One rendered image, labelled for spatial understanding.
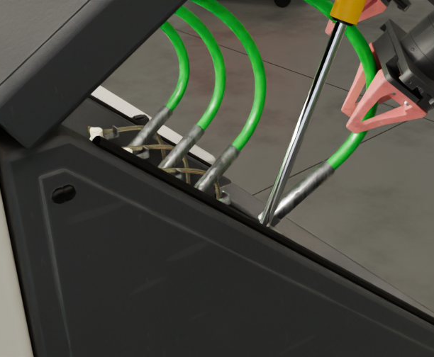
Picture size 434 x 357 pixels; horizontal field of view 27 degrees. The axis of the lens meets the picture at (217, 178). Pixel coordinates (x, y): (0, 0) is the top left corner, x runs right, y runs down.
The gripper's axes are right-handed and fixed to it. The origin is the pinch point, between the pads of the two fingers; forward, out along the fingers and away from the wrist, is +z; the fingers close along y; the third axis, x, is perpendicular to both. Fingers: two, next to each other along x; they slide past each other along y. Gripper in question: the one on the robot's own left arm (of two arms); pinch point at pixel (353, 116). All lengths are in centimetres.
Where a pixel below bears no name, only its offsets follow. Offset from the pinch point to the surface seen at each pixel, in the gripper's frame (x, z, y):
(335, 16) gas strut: -24.0, -14.6, 24.8
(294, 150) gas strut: -20.5, -6.5, 28.1
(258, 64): -4.5, 7.8, -15.1
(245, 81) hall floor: 136, 128, -279
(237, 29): -9.9, 5.7, -14.7
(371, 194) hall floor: 146, 85, -165
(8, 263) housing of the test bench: -36, 2, 41
